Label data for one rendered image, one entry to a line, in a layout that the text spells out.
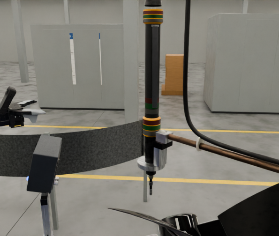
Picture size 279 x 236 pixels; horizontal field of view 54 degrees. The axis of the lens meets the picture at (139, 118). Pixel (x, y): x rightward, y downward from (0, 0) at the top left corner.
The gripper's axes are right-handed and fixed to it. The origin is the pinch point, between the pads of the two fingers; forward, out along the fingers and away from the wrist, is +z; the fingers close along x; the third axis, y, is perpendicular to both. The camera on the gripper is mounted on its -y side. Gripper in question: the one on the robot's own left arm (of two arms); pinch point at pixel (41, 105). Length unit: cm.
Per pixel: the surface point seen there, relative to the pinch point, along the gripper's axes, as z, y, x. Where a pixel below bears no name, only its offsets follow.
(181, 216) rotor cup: 18, 9, 76
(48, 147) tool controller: 1.7, 21.6, 0.3
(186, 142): 10, -18, 81
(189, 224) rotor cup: 19, 10, 79
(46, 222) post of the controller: -5, 51, 17
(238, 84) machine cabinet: 508, 111, -265
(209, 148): 12, -19, 86
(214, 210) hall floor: 175, 150, -22
